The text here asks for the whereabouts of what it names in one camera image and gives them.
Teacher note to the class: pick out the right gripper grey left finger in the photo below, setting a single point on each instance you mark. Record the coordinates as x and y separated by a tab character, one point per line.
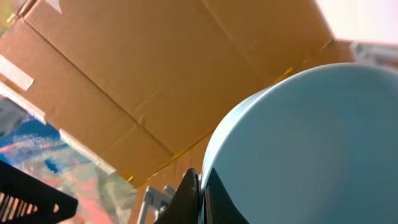
25	199

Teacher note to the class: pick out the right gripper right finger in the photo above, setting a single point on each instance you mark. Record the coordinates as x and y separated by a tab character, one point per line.
188	204

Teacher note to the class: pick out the light blue bowl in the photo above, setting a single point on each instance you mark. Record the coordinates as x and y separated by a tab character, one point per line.
318	147

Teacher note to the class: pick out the grey dishwasher rack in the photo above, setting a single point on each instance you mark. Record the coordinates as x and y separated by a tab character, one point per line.
155	203

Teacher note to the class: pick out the brown cardboard box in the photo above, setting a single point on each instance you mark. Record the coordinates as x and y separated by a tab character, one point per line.
139	82

